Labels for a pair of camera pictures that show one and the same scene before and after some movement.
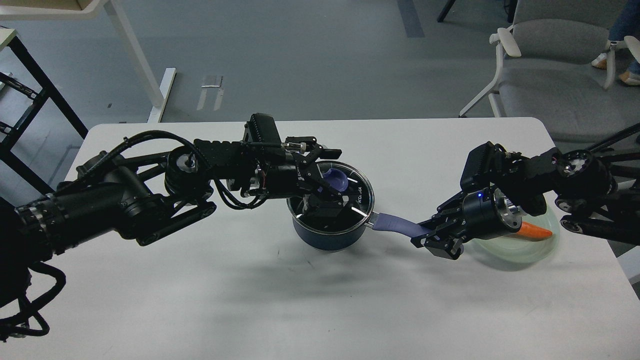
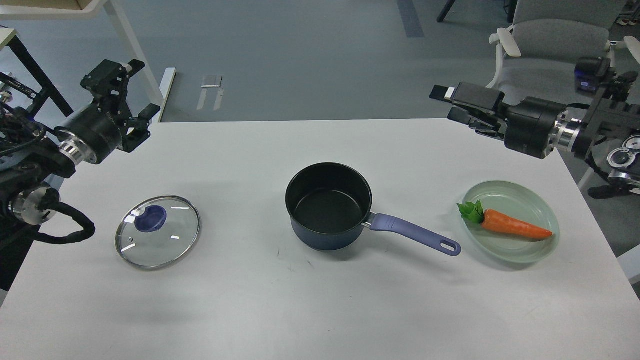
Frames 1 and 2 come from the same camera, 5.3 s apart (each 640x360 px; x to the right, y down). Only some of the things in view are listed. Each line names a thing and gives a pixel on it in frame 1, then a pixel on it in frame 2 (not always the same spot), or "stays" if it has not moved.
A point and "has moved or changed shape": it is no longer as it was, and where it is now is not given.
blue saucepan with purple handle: x=323 y=233 stays
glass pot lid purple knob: x=336 y=179 has moved or changed shape
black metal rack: x=7 y=144 stays
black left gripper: x=295 y=175 -> x=93 y=134
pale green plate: x=514 y=249 stays
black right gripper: x=488 y=212 -> x=529 y=123
